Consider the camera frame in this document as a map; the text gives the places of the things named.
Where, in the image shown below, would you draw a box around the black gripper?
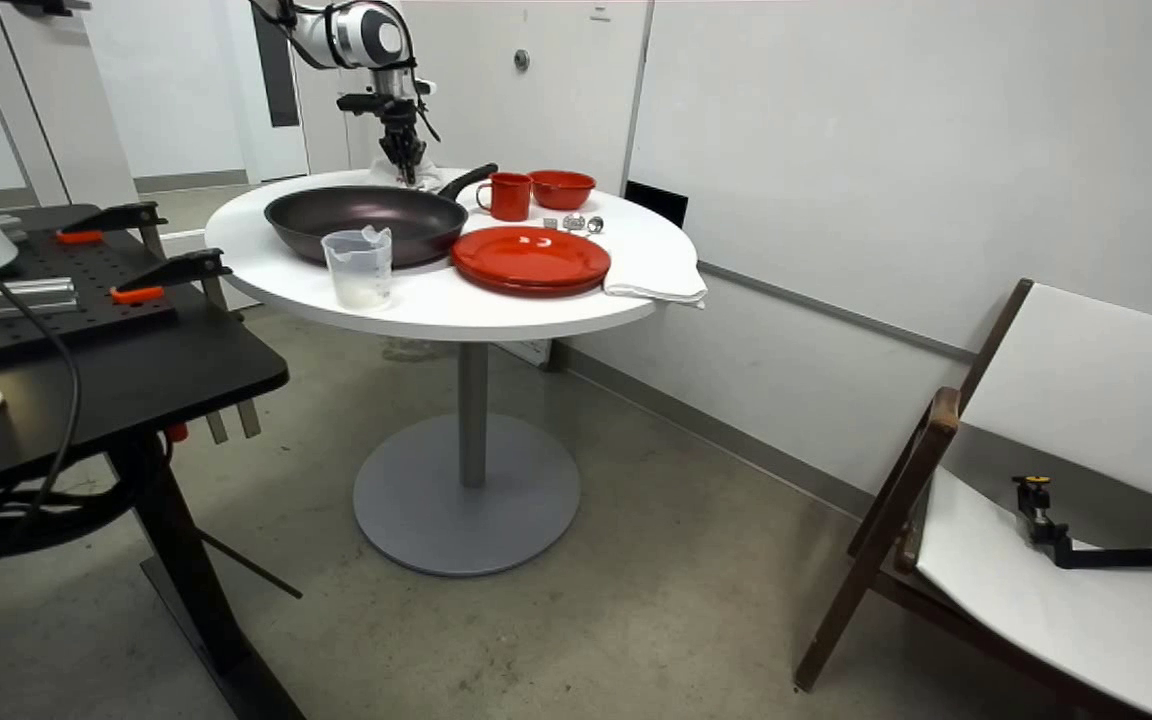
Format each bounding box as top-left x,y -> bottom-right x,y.
370,82 -> 442,190

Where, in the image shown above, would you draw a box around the black jointed mount arm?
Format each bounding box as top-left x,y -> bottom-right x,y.
1012,473 -> 1152,634

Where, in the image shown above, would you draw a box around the black frying pan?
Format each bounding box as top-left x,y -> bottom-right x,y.
260,159 -> 502,274

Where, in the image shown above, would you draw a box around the red mug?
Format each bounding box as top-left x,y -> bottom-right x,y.
471,169 -> 537,223

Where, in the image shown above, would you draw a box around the clear plastic measuring cup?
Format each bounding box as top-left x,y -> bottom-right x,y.
319,223 -> 396,314

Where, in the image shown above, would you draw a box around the dark narrow door window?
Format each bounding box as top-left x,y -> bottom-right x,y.
250,46 -> 299,132

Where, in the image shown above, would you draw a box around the red plate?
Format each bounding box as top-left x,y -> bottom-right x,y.
447,223 -> 615,302

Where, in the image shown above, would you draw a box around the red bowl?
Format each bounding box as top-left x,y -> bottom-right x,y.
529,169 -> 602,212

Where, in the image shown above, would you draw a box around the small metal measuring spoons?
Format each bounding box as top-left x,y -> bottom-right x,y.
539,210 -> 607,240

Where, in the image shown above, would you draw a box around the black rectangular box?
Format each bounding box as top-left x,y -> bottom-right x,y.
625,177 -> 707,231

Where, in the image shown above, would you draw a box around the plain white folded cloth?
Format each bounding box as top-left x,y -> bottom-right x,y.
602,215 -> 711,314

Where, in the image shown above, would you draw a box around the black workbench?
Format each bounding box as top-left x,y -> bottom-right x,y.
0,197 -> 310,720

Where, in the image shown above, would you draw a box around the wooden chair with white panels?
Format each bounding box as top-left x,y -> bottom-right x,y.
793,275 -> 1152,720

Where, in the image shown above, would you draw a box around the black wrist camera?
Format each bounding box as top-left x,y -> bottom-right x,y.
334,89 -> 388,122

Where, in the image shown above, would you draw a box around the black clamp with orange handle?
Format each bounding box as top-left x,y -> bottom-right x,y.
51,200 -> 169,258
110,250 -> 270,448

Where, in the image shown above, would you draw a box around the round white pedestal table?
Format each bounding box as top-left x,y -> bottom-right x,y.
203,163 -> 707,579

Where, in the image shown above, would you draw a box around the black cable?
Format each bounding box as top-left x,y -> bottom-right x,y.
0,212 -> 87,634

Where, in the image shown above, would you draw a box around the aluminium profile rail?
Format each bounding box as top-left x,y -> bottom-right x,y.
0,274 -> 79,330

